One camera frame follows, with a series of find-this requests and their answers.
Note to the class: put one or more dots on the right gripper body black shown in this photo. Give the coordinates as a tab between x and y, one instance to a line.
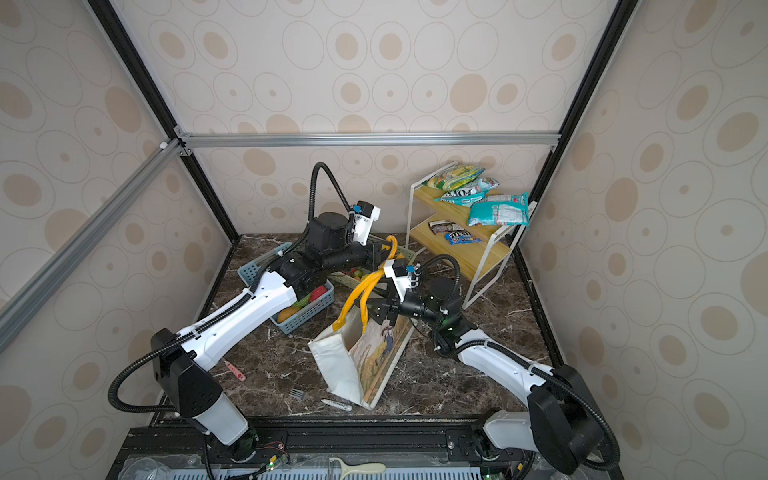
415	308

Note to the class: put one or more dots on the cream plastic spatula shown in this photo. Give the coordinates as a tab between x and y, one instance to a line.
339	469

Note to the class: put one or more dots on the wooden shelf white frame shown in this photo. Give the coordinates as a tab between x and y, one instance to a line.
481	263

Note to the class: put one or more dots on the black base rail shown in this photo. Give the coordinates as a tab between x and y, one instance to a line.
288	447

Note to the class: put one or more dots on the teal m&m snack bag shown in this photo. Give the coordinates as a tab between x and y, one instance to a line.
470	193

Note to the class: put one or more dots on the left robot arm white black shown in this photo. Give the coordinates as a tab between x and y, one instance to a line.
182	361

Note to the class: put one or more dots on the green yellow snack bag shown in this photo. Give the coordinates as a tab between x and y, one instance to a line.
454	178

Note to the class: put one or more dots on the pink handled tool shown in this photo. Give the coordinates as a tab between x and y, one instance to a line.
235	371

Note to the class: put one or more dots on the green plastic fruit basket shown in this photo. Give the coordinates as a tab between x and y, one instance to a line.
360	276

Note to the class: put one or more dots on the white plastic knife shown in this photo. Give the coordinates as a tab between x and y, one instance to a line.
337	405

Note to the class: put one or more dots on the blue plastic vegetable basket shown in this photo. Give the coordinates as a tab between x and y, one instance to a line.
274	296

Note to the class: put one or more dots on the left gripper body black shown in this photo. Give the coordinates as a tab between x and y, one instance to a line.
365	255

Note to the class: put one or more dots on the dark chocolate bar packet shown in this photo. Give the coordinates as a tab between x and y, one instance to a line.
443	226

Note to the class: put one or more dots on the silver aluminium side bar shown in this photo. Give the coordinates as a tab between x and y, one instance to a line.
21	309

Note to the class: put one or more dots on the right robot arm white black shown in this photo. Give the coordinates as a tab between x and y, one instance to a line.
528	384

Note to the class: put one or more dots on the teal snack bag front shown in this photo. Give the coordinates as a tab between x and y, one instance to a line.
500	209

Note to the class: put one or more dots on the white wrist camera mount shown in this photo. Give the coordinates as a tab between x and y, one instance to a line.
403	276

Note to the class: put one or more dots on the silver aluminium frame bar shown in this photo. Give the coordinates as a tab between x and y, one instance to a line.
387	139

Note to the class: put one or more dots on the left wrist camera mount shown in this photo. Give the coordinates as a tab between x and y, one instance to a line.
364	215

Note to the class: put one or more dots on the white grocery bag yellow handles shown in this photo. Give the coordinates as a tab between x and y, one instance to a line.
356	355

